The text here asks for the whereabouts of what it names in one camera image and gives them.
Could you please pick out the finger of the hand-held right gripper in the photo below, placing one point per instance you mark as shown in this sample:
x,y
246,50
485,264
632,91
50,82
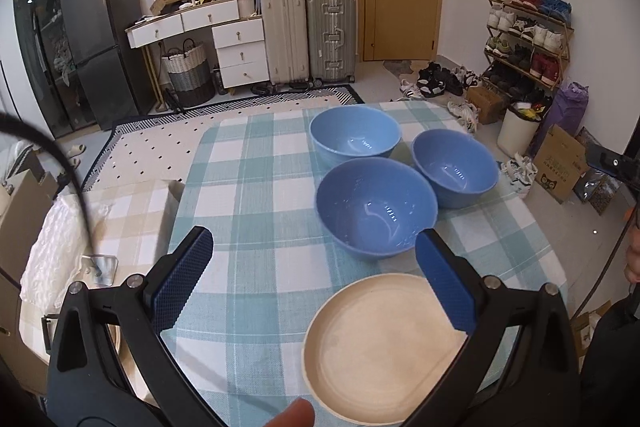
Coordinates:
x,y
596,157

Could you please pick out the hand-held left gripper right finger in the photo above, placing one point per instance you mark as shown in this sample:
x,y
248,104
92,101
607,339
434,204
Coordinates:
x,y
445,282

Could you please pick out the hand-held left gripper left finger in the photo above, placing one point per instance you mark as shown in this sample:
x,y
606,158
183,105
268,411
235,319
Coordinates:
x,y
182,282

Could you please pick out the beige round plate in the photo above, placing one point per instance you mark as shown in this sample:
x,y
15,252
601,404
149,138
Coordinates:
x,y
380,347

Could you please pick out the blue bowl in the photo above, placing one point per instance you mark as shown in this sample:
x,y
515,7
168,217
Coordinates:
x,y
375,207
350,132
455,167

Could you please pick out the person's right hand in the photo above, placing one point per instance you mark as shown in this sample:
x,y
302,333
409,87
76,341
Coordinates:
x,y
634,257

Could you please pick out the person's left hand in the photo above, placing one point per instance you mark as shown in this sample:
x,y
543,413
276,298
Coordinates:
x,y
292,416

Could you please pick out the patterned dark bag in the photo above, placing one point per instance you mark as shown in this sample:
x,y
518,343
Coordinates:
x,y
600,192

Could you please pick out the large printed cardboard box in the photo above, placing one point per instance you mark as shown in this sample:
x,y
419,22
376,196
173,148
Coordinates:
x,y
557,167

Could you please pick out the purple bag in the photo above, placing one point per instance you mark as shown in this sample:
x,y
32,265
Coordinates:
x,y
570,107

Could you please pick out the beige checked cloth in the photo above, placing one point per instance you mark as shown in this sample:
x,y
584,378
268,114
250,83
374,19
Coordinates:
x,y
135,217

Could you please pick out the white trash bin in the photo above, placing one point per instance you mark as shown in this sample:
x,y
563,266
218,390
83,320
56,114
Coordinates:
x,y
517,134

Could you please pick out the wooden shoe rack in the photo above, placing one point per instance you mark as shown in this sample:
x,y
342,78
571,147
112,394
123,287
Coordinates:
x,y
568,47

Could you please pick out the teal checked tablecloth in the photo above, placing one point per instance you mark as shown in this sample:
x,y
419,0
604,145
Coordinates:
x,y
250,187

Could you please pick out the small cardboard box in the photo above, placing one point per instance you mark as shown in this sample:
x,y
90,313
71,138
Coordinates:
x,y
485,104

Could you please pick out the white bubble wrap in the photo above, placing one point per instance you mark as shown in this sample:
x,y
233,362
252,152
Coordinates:
x,y
55,247

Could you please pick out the rows of shoes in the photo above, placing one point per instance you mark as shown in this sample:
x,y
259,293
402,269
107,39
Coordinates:
x,y
530,32

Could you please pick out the black clamp holder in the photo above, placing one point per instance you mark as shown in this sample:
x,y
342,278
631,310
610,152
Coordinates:
x,y
46,332

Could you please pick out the cardboard box under table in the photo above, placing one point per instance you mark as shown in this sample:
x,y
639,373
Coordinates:
x,y
582,332

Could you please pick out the beige slipper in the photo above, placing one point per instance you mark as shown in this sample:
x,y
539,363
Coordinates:
x,y
77,150

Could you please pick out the person's dark clothing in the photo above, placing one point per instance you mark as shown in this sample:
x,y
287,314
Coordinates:
x,y
615,357

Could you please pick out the pile of loose shoes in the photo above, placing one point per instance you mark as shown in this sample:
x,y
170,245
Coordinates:
x,y
435,82

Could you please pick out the dark bottle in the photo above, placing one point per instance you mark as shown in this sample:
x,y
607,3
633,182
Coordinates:
x,y
220,82

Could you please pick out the grey white woven basket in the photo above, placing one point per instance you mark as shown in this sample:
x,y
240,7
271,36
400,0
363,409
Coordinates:
x,y
187,77

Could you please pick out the white drawer chest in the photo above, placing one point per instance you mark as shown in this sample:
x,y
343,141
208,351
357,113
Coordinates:
x,y
240,52

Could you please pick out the dark grey fridge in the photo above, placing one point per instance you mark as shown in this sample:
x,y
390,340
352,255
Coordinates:
x,y
100,32

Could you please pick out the white suitcase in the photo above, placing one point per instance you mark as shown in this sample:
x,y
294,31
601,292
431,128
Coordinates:
x,y
285,37

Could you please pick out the white dressing table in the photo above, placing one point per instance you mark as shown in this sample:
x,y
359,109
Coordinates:
x,y
205,16

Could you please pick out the silver suitcase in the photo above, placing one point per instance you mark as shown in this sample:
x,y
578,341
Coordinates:
x,y
330,37

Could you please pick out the flat cardboard box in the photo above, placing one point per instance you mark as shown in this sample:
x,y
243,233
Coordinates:
x,y
167,3

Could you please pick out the dark glass cabinet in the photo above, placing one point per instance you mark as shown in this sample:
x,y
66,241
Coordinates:
x,y
35,32

